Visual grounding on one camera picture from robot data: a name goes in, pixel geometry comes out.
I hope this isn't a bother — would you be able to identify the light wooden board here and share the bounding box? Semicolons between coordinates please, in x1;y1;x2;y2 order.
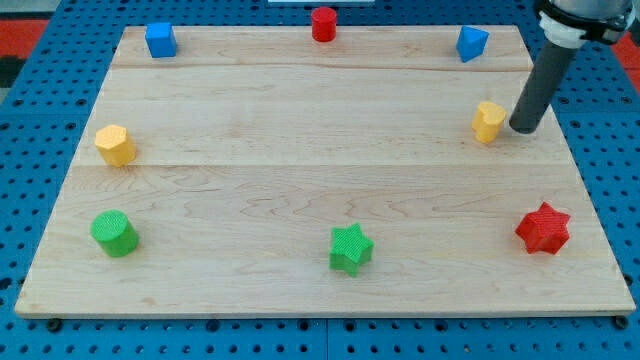
15;26;635;319

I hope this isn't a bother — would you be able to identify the green star block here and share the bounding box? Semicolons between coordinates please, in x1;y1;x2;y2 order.
329;223;375;277

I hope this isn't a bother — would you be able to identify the red cylinder block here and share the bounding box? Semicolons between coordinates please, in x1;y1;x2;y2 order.
311;7;337;42

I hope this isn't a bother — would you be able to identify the yellow heart block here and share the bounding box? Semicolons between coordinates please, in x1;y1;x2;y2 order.
471;101;507;144

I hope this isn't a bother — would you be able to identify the blue triangular prism block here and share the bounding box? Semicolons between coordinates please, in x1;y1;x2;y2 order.
456;26;490;63

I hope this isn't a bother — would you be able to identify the yellow hexagon block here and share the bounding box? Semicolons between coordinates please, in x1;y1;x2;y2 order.
94;124;136;167

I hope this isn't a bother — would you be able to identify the green cylinder block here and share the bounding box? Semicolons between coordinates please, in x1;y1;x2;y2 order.
90;209;139;257

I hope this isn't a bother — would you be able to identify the blue cube block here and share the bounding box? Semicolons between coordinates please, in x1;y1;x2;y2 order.
145;22;177;58

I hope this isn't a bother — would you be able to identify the red star block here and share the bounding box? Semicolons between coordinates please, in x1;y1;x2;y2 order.
515;202;571;255

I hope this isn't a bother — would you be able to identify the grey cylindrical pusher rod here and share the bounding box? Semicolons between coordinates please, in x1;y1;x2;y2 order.
509;40;578;134

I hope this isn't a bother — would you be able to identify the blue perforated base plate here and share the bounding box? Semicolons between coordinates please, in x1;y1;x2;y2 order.
1;0;639;359

